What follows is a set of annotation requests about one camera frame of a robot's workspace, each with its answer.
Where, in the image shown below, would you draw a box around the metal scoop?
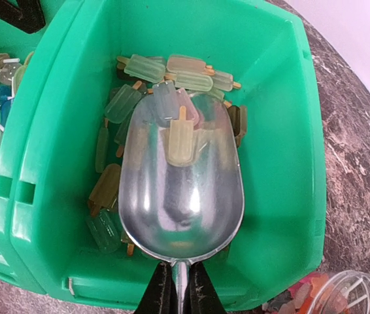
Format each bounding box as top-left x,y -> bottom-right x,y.
118,93 -> 244,313

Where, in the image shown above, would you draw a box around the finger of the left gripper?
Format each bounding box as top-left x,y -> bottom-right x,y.
0,0 -> 46,34

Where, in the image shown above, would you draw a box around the clear plastic jar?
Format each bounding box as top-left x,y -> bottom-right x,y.
261,270 -> 370,314

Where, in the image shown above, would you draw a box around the green yellow gummy candies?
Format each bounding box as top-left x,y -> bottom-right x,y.
86,54 -> 247,262

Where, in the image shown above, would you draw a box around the green three-compartment bin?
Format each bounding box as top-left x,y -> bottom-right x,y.
0,1 -> 326,311

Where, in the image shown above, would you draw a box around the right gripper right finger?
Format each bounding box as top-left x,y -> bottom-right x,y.
188,262 -> 226,314

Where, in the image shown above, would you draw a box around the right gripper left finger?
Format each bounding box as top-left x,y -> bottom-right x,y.
134,262 -> 174,314

